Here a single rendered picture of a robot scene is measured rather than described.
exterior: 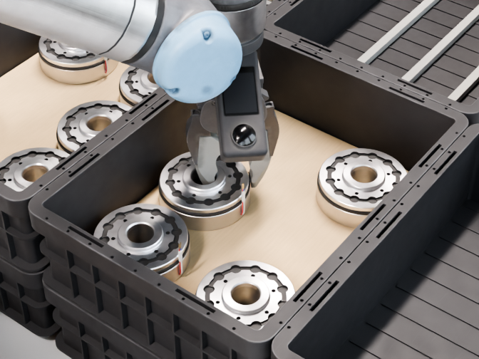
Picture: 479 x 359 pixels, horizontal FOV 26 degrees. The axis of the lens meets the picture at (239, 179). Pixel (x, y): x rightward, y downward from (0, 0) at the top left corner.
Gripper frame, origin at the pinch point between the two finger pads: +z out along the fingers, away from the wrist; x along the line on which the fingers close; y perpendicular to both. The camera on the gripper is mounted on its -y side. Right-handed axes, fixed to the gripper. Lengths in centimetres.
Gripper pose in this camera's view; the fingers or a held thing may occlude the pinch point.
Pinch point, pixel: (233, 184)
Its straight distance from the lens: 117.8
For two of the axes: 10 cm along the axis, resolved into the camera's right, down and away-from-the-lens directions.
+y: -1.5, -6.7, 7.3
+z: 0.0, 7.4, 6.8
